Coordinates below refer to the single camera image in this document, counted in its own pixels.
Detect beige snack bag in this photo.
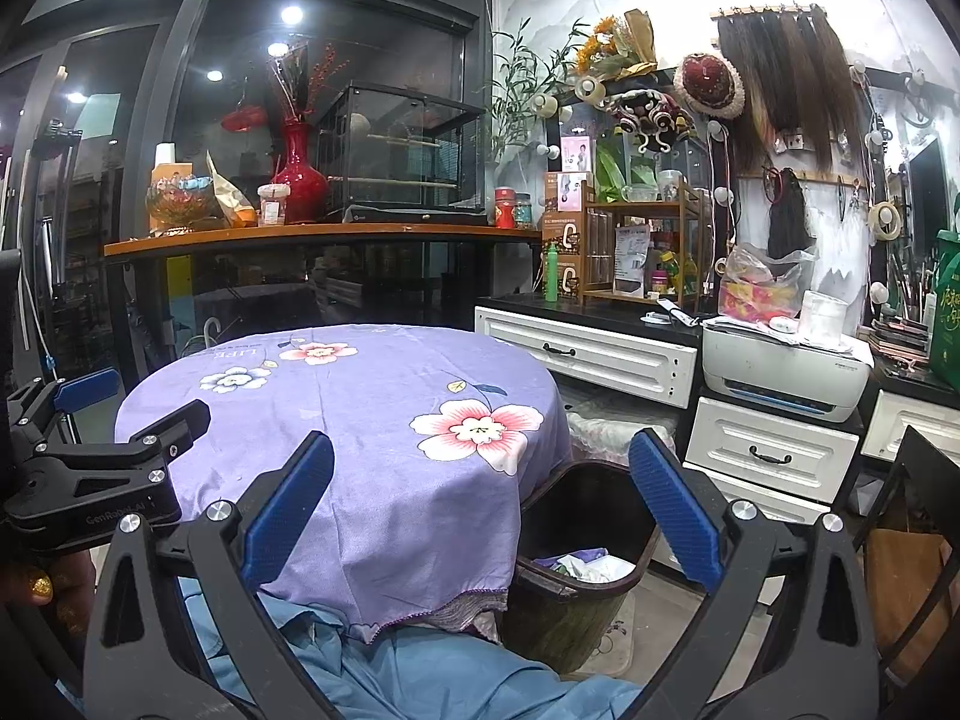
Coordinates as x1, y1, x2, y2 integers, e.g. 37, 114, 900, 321
206, 151, 256, 230

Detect clear plastic cup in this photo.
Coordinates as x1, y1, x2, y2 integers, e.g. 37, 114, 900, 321
257, 184, 291, 227

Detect white drawer unit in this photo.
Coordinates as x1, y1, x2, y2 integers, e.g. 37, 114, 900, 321
859, 390, 960, 466

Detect lace covered stool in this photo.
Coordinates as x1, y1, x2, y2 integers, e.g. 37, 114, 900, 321
562, 401, 680, 470

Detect dark trash bin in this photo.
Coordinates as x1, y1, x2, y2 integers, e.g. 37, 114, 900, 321
499, 457, 676, 676

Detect white printer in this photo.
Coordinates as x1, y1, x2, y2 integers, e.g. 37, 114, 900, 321
701, 319, 875, 422

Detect purple floral tablecloth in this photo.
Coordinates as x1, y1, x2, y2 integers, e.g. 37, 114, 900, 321
114, 324, 575, 646

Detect sunflower bouquet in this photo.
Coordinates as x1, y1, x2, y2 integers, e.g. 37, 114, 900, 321
566, 9, 659, 83

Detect blue garment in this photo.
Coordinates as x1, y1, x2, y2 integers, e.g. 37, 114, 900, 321
180, 577, 646, 720

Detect glass terrarium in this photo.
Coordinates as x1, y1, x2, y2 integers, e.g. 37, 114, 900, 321
315, 82, 488, 215

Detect red round hat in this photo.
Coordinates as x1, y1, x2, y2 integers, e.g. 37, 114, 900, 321
673, 52, 746, 119

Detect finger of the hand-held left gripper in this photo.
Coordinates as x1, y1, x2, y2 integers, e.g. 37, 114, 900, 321
7, 367, 121, 451
30, 399, 212, 477

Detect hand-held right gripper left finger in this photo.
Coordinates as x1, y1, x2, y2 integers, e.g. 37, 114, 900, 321
82, 431, 337, 720

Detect colourful ornate headpiece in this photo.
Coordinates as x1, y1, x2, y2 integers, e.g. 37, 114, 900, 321
606, 88, 695, 155

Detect long wooden shelf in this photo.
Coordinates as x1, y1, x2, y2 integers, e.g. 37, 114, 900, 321
103, 223, 545, 260

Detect person's left hand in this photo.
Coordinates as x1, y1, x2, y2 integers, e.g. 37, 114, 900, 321
0, 546, 98, 661

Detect red vase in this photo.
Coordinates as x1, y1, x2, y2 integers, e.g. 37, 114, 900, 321
271, 120, 331, 224

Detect bamboo plant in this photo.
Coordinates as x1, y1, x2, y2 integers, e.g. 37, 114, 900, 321
487, 15, 586, 158

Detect wooden chair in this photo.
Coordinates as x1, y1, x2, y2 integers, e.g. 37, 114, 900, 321
851, 424, 960, 691

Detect wooden desktop rack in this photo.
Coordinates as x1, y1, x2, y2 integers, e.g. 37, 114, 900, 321
581, 180, 713, 312

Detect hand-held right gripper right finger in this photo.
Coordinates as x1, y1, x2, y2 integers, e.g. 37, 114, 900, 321
628, 427, 882, 720

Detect brown box with photo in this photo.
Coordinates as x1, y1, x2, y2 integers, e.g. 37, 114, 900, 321
544, 172, 592, 215

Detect hanging hair extensions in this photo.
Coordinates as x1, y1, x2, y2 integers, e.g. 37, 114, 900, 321
711, 6, 863, 173

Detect white plastic container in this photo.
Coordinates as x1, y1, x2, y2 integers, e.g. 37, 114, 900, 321
797, 290, 848, 346

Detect pink product box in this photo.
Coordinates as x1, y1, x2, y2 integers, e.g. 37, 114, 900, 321
561, 136, 597, 175

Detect green shopping bag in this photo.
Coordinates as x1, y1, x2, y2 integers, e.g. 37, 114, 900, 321
930, 229, 960, 383

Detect black light stand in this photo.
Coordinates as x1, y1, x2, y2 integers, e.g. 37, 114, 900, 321
30, 118, 85, 361

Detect black hair bundle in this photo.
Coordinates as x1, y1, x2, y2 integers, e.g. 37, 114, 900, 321
766, 169, 815, 260

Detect plastic bag with red packets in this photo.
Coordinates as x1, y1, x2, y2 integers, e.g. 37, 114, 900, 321
716, 242, 818, 323

